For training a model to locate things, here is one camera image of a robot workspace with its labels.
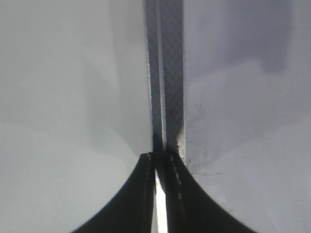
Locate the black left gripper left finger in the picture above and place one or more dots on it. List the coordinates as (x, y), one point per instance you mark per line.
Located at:
(131, 209)

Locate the white board with aluminium frame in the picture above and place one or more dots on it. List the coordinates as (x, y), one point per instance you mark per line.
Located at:
(230, 92)

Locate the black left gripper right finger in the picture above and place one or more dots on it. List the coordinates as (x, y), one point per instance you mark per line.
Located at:
(189, 208)

